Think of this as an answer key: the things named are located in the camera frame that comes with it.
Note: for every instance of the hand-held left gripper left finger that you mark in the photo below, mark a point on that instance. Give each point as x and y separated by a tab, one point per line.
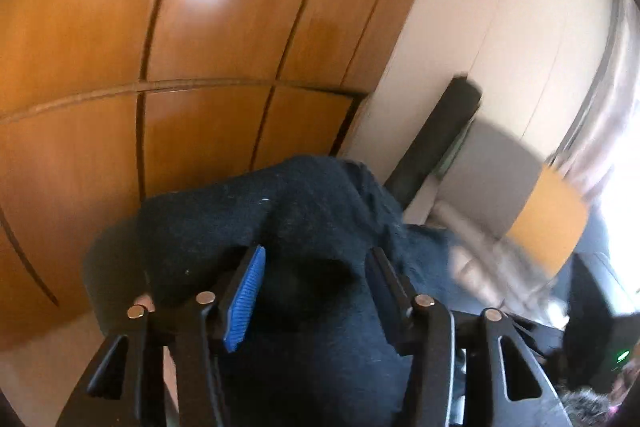
245	307

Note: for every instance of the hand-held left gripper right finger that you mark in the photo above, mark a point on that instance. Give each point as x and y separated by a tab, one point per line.
395	302

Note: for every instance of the black knit sweater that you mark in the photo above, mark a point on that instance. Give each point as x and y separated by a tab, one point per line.
310	217

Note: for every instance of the light grey cloth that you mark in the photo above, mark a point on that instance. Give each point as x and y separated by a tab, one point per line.
480	262

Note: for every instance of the black rolled mat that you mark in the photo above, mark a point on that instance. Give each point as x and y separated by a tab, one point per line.
432	142

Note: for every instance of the patterned pale curtain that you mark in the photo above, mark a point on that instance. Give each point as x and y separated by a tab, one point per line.
615	107

